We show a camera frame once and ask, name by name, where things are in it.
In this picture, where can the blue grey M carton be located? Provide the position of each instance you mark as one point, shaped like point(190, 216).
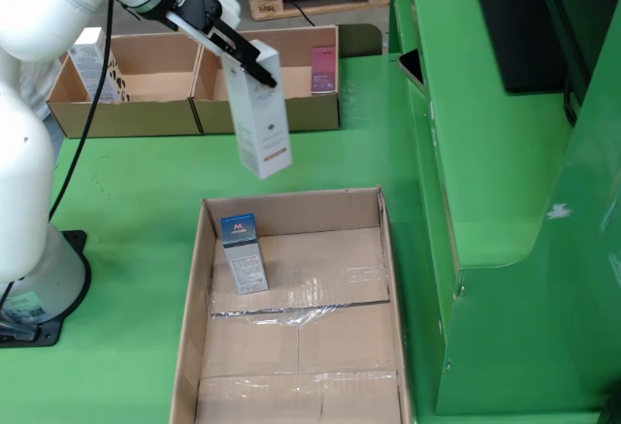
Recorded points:
point(245, 259)

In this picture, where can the large shallow cardboard tray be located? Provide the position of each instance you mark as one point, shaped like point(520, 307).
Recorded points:
point(339, 259)

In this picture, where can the cardboard box with raised flap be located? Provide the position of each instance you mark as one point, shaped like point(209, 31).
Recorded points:
point(145, 118)

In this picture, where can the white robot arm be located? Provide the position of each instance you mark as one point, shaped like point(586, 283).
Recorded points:
point(24, 152)

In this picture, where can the black flat screen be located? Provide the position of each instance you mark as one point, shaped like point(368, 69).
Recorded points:
point(514, 21)

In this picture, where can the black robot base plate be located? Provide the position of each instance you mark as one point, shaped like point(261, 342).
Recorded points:
point(48, 334)

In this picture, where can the plain cardboard box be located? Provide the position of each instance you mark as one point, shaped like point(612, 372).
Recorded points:
point(310, 116)

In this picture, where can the wooden pallet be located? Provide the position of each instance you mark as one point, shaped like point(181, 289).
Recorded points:
point(264, 7)

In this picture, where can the pink carton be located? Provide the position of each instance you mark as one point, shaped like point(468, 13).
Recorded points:
point(323, 70)

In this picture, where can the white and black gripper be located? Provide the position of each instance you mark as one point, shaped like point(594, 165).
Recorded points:
point(225, 9)

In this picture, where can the white carton with dark spots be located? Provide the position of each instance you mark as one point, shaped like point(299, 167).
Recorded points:
point(85, 67)

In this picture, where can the dark upright panel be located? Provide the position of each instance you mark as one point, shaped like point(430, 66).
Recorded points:
point(575, 7)

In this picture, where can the white d'Alba carton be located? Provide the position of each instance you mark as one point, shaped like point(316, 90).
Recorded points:
point(262, 123)

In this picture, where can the green metal cabinet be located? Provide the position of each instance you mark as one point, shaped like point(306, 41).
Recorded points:
point(509, 201)

